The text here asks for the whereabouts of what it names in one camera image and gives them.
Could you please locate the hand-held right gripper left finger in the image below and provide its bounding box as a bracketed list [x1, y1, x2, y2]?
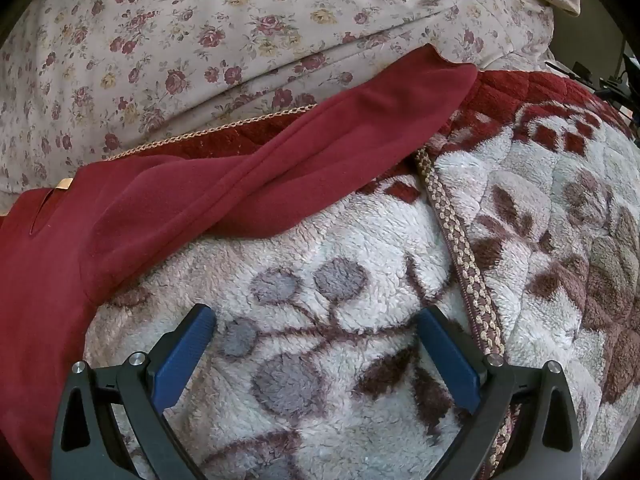
[50, 304, 218, 480]

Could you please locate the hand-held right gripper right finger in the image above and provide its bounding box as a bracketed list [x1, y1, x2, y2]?
[416, 306, 583, 480]

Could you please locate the dark red garment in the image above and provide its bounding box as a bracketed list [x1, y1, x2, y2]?
[0, 44, 480, 480]

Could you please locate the leaf pattern fleece blanket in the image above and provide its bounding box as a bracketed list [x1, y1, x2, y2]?
[82, 70, 640, 480]

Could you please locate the black equipment stand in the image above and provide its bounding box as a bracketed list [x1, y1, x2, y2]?
[545, 52, 640, 126]

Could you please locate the floral print bedsheet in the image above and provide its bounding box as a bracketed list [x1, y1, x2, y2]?
[0, 0, 558, 211]

